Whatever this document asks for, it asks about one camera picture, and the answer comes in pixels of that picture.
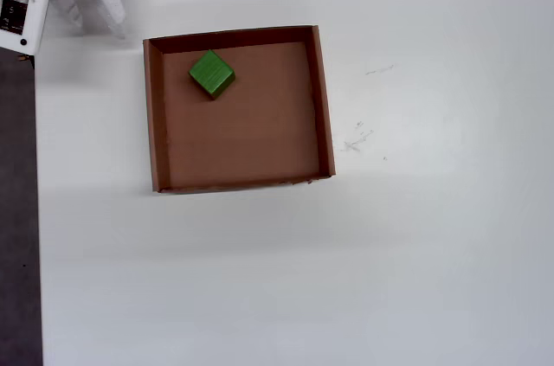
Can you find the green cube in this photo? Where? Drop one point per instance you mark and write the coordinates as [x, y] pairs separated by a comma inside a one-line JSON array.
[[212, 74]]

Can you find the brown cardboard box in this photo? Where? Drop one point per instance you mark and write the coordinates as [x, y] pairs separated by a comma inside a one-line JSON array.
[[242, 136]]

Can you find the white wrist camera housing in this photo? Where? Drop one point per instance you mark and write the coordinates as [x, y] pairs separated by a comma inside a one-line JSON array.
[[21, 15]]

